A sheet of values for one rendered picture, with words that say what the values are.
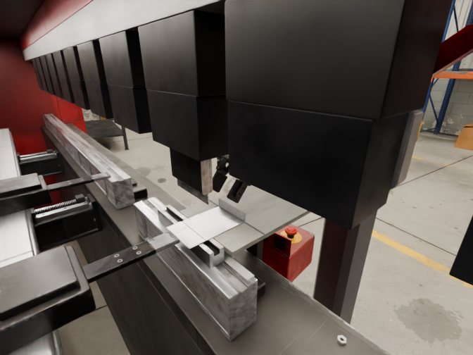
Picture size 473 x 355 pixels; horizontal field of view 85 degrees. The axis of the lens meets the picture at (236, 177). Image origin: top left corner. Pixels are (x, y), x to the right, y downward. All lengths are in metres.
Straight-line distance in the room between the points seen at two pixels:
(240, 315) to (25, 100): 2.30
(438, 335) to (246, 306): 1.53
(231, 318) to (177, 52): 0.38
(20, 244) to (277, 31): 0.57
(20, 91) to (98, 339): 1.77
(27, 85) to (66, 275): 2.18
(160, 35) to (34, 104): 2.19
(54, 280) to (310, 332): 0.39
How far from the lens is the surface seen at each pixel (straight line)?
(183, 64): 0.34
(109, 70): 0.60
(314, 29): 0.20
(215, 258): 0.47
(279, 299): 0.56
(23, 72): 2.52
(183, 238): 0.49
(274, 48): 0.23
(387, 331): 1.79
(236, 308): 0.45
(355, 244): 1.18
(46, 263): 0.46
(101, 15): 0.60
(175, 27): 0.35
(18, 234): 0.67
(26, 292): 0.43
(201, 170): 0.40
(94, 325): 1.79
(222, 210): 0.57
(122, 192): 0.89
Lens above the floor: 1.28
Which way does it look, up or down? 23 degrees down
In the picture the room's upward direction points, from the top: straight up
